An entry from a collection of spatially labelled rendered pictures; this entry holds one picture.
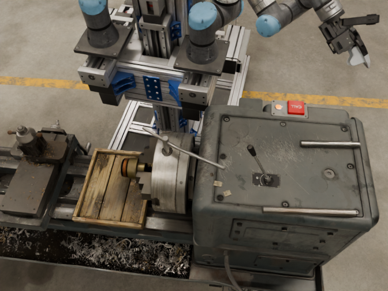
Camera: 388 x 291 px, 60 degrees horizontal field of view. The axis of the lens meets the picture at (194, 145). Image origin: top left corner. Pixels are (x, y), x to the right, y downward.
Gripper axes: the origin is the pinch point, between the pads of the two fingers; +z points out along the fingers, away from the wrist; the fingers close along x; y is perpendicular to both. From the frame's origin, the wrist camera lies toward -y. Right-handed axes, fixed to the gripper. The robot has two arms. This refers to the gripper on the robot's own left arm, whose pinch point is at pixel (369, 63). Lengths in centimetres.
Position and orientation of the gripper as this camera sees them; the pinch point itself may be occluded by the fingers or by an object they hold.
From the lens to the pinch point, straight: 130.3
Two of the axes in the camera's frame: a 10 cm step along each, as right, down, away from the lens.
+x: -1.4, 2.7, -9.5
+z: 5.7, 8.1, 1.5
